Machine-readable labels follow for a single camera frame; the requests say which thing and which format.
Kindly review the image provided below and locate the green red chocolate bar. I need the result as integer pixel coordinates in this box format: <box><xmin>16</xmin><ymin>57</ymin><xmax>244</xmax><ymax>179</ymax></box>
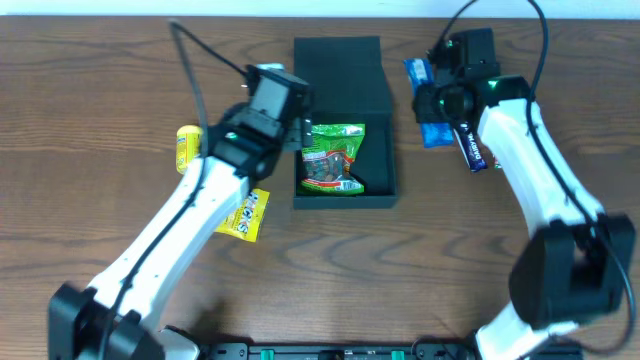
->
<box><xmin>493</xmin><ymin>156</ymin><xmax>502</xmax><ymax>169</ymax></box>

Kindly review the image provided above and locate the dark green open box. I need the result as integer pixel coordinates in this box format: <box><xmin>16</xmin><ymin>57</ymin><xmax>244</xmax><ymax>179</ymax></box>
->
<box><xmin>293</xmin><ymin>36</ymin><xmax>398</xmax><ymax>210</ymax></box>

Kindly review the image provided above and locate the blue wafer bar wrapper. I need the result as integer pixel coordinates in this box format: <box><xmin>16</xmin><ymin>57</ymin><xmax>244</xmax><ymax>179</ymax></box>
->
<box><xmin>403</xmin><ymin>58</ymin><xmax>453</xmax><ymax>148</ymax></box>

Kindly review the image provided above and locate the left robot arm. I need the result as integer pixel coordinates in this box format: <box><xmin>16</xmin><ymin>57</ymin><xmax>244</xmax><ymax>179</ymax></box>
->
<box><xmin>47</xmin><ymin>66</ymin><xmax>312</xmax><ymax>360</ymax></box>

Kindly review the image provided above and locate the dark blue Dairy Milk bar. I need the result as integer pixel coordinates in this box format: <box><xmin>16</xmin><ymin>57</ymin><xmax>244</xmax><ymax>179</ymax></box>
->
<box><xmin>454</xmin><ymin>122</ymin><xmax>488</xmax><ymax>173</ymax></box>

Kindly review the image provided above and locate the yellow Mentos bottle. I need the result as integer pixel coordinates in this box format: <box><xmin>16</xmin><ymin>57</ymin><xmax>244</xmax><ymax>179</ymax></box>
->
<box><xmin>176</xmin><ymin>125</ymin><xmax>203</xmax><ymax>174</ymax></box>

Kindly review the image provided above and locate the yellow Hacks candy bag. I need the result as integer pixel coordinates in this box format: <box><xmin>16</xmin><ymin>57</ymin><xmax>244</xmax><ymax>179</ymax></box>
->
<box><xmin>215</xmin><ymin>188</ymin><xmax>270</xmax><ymax>243</ymax></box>

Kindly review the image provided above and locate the black mounting rail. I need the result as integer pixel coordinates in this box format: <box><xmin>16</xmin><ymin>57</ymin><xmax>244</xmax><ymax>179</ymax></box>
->
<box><xmin>199</xmin><ymin>342</ymin><xmax>478</xmax><ymax>360</ymax></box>

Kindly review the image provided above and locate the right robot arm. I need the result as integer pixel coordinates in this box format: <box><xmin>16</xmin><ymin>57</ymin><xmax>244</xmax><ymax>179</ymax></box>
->
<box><xmin>405</xmin><ymin>28</ymin><xmax>636</xmax><ymax>359</ymax></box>

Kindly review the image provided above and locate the green snack bag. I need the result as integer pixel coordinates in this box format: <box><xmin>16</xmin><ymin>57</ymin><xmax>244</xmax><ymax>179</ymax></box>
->
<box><xmin>300</xmin><ymin>124</ymin><xmax>366</xmax><ymax>196</ymax></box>

